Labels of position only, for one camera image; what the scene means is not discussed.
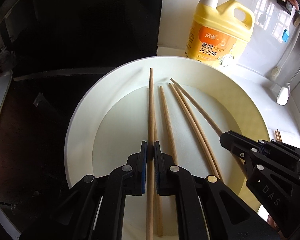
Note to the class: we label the blue silicone brush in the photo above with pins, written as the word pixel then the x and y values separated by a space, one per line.
pixel 285 35

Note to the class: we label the white round basin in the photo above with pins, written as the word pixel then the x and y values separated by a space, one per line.
pixel 111 120

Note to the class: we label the black gas stove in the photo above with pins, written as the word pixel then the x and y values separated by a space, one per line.
pixel 56 49

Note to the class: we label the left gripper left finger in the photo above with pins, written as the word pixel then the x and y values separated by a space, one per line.
pixel 130 178

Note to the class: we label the yellow dish soap bottle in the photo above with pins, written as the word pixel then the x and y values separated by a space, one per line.
pixel 219 32

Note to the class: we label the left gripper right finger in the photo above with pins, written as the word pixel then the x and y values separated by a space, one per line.
pixel 168 176

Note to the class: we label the steel wok spatula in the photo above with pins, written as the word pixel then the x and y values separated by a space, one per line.
pixel 284 92

